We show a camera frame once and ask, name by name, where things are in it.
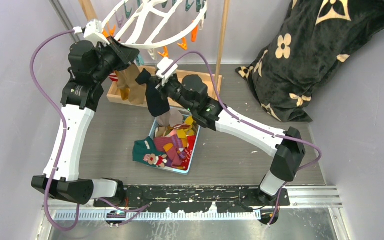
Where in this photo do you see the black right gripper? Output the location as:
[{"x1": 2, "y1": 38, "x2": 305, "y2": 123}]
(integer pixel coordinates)
[{"x1": 149, "y1": 74, "x2": 196, "y2": 114}]

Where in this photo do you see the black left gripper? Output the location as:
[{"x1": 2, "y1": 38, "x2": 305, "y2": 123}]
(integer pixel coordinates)
[{"x1": 92, "y1": 36, "x2": 139, "y2": 84}]

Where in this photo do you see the tan brown sock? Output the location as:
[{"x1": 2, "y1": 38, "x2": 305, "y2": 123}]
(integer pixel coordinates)
[
  {"x1": 115, "y1": 70, "x2": 130, "y2": 90},
  {"x1": 124, "y1": 64, "x2": 146, "y2": 105}
]

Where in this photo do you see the black sock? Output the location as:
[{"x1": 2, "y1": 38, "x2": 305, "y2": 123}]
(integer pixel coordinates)
[{"x1": 135, "y1": 69, "x2": 170, "y2": 118}]

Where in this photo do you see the white clothes peg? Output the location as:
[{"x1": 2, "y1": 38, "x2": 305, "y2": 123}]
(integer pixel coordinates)
[{"x1": 147, "y1": 48, "x2": 157, "y2": 61}]

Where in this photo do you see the mustard yellow sock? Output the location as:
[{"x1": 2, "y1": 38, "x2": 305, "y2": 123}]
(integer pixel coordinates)
[{"x1": 118, "y1": 87, "x2": 130, "y2": 101}]

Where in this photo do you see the white plastic sock hanger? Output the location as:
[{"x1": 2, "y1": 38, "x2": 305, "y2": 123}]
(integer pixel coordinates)
[{"x1": 100, "y1": 0, "x2": 209, "y2": 50}]

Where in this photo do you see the red white striped santa sock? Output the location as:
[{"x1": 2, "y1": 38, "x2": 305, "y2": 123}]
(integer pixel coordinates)
[{"x1": 109, "y1": 73, "x2": 118, "y2": 82}]

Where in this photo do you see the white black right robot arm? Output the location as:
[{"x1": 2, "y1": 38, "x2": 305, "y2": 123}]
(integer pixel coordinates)
[{"x1": 155, "y1": 74, "x2": 306, "y2": 206}]

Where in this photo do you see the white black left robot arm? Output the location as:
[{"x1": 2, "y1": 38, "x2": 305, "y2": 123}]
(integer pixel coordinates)
[{"x1": 31, "y1": 37, "x2": 140, "y2": 207}]

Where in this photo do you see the wooden hanger stand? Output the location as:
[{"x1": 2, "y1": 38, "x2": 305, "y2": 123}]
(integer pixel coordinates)
[{"x1": 79, "y1": 0, "x2": 215, "y2": 117}]

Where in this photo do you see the orange clothes peg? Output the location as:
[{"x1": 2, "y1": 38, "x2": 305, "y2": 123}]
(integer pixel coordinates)
[{"x1": 158, "y1": 46, "x2": 169, "y2": 58}]

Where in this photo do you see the maroon purple sock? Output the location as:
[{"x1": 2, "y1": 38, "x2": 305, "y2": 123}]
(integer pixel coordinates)
[{"x1": 153, "y1": 135, "x2": 189, "y2": 167}]

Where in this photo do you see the light blue sock basket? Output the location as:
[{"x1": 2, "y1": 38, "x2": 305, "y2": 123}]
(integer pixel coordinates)
[{"x1": 132, "y1": 107, "x2": 201, "y2": 175}]

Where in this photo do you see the green reindeer christmas sock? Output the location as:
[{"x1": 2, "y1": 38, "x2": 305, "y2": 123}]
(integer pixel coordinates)
[{"x1": 132, "y1": 137, "x2": 169, "y2": 168}]

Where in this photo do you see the black floral plush blanket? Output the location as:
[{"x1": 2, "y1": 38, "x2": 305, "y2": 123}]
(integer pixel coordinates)
[{"x1": 235, "y1": 0, "x2": 384, "y2": 123}]

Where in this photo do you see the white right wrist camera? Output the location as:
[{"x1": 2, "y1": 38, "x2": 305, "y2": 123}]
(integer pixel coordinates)
[{"x1": 155, "y1": 57, "x2": 178, "y2": 87}]

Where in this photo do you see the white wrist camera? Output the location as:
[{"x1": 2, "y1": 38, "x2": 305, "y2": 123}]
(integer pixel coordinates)
[
  {"x1": 155, "y1": 57, "x2": 178, "y2": 87},
  {"x1": 83, "y1": 19, "x2": 110, "y2": 47}
]

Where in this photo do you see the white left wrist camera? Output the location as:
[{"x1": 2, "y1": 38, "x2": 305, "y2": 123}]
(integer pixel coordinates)
[{"x1": 83, "y1": 19, "x2": 110, "y2": 47}]

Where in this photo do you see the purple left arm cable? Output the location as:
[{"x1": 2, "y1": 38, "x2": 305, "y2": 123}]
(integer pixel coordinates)
[{"x1": 29, "y1": 27, "x2": 85, "y2": 232}]

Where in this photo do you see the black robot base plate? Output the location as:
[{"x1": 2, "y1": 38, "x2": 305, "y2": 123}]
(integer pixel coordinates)
[{"x1": 113, "y1": 185, "x2": 290, "y2": 214}]

